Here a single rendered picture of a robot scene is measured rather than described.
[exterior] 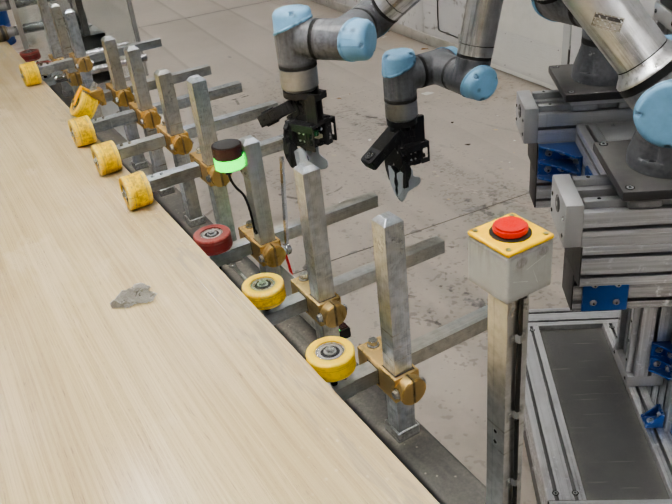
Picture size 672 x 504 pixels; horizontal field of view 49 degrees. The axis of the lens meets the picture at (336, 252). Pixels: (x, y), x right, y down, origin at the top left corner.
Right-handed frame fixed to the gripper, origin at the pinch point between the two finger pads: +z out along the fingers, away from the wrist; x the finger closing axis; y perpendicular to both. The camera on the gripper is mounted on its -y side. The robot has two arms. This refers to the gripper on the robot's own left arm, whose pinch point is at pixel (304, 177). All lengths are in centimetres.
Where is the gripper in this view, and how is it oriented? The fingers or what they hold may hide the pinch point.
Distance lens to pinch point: 157.8
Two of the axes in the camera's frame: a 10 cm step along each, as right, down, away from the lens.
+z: 1.0, 8.5, 5.1
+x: 6.3, -4.5, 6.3
